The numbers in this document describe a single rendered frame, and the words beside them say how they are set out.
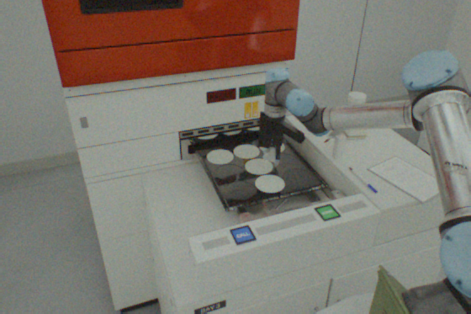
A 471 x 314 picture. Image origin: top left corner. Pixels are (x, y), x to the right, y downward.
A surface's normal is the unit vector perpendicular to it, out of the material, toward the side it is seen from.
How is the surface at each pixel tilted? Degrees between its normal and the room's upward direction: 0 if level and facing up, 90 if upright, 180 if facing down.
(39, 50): 90
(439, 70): 38
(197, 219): 0
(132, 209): 90
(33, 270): 0
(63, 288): 0
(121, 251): 90
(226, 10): 90
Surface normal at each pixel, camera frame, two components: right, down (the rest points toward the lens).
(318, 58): 0.35, 0.48
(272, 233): 0.01, -0.86
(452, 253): -0.61, -0.36
